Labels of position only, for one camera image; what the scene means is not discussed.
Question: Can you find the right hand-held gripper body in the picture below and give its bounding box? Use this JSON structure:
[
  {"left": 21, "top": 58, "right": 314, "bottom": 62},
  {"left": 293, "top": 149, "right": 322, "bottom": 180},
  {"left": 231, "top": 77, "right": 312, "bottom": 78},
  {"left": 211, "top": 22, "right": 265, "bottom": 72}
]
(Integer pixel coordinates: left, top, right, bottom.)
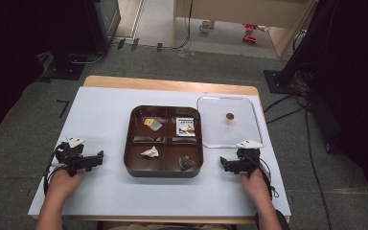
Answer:
[{"left": 233, "top": 139, "right": 265, "bottom": 177}]

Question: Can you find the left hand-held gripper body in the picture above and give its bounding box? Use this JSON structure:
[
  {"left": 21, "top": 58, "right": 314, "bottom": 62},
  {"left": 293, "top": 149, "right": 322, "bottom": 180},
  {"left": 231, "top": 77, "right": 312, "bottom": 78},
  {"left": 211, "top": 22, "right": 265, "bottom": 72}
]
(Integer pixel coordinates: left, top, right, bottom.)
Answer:
[{"left": 55, "top": 135, "right": 92, "bottom": 177}]

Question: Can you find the person's right hand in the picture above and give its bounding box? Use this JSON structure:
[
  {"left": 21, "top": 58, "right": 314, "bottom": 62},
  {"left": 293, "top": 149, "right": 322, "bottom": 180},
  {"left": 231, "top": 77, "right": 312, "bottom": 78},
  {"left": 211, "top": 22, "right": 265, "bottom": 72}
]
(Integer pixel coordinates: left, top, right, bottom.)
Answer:
[{"left": 240, "top": 170, "right": 272, "bottom": 202}]

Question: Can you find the person's left hand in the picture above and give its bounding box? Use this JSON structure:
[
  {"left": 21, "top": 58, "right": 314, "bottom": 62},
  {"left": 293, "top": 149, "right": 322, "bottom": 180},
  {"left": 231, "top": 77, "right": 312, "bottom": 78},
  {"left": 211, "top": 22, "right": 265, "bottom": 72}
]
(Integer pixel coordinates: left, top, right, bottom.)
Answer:
[{"left": 45, "top": 168, "right": 86, "bottom": 201}]

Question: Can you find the white table mat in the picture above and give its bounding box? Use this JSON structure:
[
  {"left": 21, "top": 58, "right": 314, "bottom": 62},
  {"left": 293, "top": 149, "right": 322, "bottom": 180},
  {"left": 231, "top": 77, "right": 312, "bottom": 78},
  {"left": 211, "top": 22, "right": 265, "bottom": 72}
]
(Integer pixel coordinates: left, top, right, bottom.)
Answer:
[{"left": 27, "top": 85, "right": 292, "bottom": 219}]

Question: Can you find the clear plastic tray lid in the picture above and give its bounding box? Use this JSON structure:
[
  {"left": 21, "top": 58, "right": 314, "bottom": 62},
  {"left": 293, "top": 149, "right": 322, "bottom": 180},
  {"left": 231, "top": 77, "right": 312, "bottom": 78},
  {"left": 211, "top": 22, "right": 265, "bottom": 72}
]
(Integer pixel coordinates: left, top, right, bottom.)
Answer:
[{"left": 196, "top": 95, "right": 265, "bottom": 150}]

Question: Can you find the crumpled dark wrapper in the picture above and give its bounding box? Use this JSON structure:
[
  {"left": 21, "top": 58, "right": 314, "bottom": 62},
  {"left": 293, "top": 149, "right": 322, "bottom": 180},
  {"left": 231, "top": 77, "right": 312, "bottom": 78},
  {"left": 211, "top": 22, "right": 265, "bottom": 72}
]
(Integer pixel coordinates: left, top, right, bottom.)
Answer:
[{"left": 178, "top": 155, "right": 196, "bottom": 171}]

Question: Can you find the white printed packet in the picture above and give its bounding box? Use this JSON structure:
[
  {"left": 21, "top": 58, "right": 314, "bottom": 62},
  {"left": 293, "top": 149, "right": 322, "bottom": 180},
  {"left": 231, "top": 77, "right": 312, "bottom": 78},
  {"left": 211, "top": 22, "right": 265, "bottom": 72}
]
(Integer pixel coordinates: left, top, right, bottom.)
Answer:
[{"left": 175, "top": 116, "right": 196, "bottom": 138}]

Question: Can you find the brown four-compartment tray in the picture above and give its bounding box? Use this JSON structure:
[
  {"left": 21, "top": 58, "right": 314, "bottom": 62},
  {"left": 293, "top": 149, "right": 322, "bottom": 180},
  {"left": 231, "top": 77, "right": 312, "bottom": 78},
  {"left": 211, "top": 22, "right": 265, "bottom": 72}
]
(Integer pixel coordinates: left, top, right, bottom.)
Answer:
[{"left": 123, "top": 104, "right": 205, "bottom": 178}]

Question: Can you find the black stand with base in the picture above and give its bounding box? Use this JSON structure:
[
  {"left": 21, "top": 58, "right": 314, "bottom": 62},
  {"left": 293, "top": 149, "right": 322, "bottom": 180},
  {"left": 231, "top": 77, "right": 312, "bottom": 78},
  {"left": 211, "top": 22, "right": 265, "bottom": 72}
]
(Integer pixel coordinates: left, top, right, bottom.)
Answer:
[
  {"left": 263, "top": 0, "right": 336, "bottom": 96},
  {"left": 36, "top": 0, "right": 107, "bottom": 81}
]

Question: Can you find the wooden table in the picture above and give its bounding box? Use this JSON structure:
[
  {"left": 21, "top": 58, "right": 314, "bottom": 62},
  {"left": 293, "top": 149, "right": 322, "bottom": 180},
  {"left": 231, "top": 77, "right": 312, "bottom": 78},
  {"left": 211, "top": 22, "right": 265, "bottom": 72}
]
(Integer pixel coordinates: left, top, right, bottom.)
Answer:
[{"left": 32, "top": 75, "right": 291, "bottom": 225}]

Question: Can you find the dark cabinet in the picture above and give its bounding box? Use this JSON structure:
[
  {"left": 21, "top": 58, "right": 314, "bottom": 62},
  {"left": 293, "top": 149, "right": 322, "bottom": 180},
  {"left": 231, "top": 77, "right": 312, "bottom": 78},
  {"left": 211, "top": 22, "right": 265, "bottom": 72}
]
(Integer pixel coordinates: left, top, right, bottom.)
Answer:
[{"left": 85, "top": 0, "right": 122, "bottom": 54}]

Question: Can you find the white mug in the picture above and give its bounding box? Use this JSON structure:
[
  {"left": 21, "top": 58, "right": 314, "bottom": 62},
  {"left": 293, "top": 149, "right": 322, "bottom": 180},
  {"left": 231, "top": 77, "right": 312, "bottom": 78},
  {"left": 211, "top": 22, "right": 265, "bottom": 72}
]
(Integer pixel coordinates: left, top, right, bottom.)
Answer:
[{"left": 198, "top": 19, "right": 216, "bottom": 35}]

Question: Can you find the light wooden desk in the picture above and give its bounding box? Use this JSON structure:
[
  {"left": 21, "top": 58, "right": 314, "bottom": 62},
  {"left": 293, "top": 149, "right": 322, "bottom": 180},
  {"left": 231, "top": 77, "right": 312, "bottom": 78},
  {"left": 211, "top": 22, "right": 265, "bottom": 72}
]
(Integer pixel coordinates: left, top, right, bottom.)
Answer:
[{"left": 172, "top": 0, "right": 319, "bottom": 59}]

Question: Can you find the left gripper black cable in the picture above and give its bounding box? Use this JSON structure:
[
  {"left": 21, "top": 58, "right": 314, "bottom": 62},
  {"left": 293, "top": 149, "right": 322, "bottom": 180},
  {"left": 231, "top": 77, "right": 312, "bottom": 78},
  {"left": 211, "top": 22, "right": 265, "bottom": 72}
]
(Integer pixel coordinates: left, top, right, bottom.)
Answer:
[{"left": 43, "top": 144, "right": 66, "bottom": 197}]

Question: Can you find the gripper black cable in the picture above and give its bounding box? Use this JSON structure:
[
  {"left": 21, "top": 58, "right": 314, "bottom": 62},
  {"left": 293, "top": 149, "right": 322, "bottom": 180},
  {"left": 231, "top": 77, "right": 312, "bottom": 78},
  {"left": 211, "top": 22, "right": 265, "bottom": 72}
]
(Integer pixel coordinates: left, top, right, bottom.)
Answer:
[
  {"left": 43, "top": 144, "right": 66, "bottom": 197},
  {"left": 250, "top": 154, "right": 280, "bottom": 199}
]

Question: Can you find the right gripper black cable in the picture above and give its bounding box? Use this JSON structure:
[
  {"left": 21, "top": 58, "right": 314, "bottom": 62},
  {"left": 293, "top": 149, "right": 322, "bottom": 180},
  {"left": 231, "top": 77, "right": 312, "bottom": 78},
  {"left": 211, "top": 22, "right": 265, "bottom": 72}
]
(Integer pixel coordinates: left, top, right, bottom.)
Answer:
[{"left": 250, "top": 154, "right": 280, "bottom": 199}]

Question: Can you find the black floor cable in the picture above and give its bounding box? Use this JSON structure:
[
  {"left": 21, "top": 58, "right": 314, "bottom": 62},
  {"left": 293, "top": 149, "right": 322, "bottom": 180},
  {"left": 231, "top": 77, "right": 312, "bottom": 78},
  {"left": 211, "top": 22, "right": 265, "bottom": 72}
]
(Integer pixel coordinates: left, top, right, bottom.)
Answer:
[
  {"left": 263, "top": 91, "right": 309, "bottom": 125},
  {"left": 304, "top": 102, "right": 334, "bottom": 230}
]

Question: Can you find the black hanging cable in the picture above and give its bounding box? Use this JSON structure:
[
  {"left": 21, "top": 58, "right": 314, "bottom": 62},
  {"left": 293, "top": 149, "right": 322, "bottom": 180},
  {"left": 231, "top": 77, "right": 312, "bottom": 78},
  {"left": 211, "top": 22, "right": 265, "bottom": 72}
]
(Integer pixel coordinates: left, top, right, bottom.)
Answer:
[{"left": 172, "top": 0, "right": 196, "bottom": 51}]

